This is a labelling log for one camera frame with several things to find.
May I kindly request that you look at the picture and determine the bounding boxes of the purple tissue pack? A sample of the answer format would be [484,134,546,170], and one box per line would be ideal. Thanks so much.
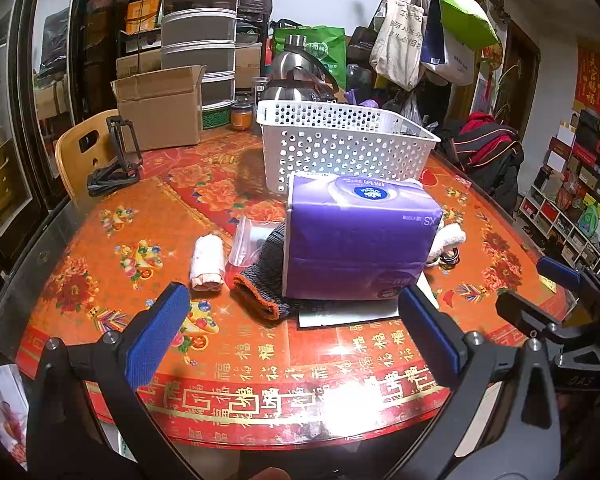
[282,172,443,301]

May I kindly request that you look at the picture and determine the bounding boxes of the clear zip bag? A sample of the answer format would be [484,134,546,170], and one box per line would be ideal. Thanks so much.
[228,217,279,268]

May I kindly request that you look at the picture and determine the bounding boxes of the white plush toy blue clothes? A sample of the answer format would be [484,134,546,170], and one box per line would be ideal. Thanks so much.
[427,223,466,266]

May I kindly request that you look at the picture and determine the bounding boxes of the white shelf with items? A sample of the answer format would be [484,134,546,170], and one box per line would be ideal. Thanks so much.
[518,107,600,272]

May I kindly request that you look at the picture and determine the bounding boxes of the red black jacket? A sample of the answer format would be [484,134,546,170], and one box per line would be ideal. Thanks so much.
[434,112,524,216]

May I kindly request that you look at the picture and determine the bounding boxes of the wooden chair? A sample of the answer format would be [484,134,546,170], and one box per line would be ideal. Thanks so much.
[55,108,119,204]

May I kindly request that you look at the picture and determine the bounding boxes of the navy white tote bag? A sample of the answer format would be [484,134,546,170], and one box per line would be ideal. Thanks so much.
[420,0,475,87]

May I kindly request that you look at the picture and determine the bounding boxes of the white perforated plastic basket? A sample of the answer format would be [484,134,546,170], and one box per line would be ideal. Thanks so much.
[257,100,440,194]

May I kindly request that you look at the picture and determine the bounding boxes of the brown cardboard box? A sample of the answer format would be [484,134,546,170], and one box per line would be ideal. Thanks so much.
[111,65,206,152]

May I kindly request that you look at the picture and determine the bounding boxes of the beige canvas tote bag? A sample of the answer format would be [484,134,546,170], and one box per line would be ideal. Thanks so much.
[370,0,429,91]

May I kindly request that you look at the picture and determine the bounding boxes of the lime green bag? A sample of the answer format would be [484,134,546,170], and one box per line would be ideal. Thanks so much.
[439,0,500,51]

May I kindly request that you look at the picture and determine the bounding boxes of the orange jam jar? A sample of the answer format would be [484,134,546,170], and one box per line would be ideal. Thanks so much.
[230,102,253,131]

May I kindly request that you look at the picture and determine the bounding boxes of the stainless steel kettle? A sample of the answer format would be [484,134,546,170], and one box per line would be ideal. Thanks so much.
[260,35,339,102]

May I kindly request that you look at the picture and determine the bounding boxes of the green shopping bag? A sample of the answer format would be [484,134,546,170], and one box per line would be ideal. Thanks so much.
[272,18,347,88]

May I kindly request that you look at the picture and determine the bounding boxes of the grey stacked drawer unit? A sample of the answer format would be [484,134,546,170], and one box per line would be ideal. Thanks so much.
[160,0,238,112]

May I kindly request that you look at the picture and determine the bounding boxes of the red wall scroll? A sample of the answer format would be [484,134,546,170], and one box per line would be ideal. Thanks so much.
[574,38,600,115]

